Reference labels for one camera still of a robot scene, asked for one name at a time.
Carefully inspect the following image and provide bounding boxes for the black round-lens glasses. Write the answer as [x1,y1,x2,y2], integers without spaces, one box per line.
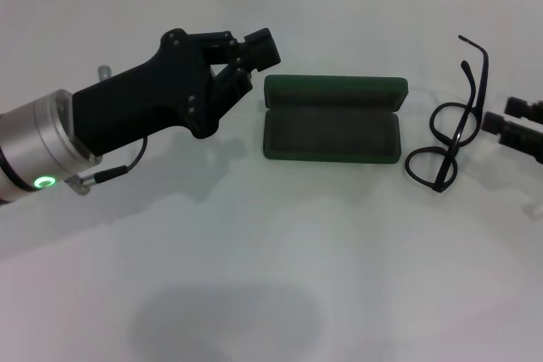
[405,34,491,193]

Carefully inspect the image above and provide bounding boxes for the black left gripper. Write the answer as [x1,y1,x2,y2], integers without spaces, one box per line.
[72,27,284,157]

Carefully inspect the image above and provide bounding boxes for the grey left gripper cable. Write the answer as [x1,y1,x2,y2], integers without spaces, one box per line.
[63,136,148,196]

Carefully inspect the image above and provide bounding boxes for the green glasses case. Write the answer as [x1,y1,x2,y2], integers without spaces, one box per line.
[261,74,409,164]

